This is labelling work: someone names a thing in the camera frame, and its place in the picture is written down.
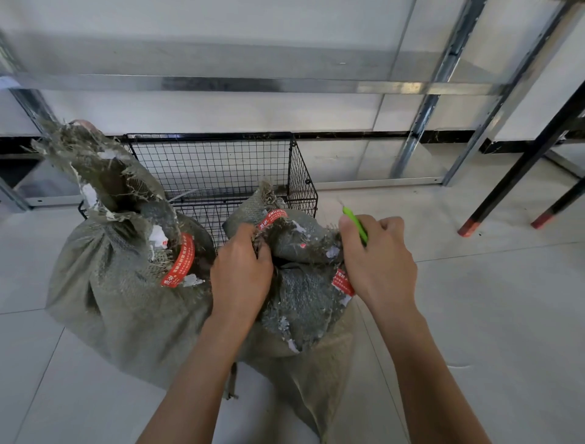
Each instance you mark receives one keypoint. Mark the person's right forearm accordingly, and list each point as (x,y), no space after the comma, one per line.
(425,379)

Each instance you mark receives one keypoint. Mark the black metal table frame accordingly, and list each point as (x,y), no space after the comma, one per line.
(525,164)

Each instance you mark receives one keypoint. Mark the person's left forearm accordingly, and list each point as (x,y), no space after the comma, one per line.
(201,379)

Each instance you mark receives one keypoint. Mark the person's left hand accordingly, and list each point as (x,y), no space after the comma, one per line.
(240,279)

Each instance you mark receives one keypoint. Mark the silver metal shelf frame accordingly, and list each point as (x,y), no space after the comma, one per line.
(274,84)

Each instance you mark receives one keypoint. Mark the large grey woven sack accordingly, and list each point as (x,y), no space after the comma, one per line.
(123,302)

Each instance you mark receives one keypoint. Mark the torn grey woven sack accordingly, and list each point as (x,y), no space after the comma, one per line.
(301,292)

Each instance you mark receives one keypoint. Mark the person's right thumb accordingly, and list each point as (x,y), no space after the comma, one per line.
(349,247)

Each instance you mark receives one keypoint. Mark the person's left thumb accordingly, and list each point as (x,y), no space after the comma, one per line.
(266,265)

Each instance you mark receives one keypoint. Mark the green utility knife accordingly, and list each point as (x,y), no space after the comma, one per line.
(362,232)

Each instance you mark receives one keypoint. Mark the person's right hand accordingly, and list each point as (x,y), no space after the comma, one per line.
(384,270)

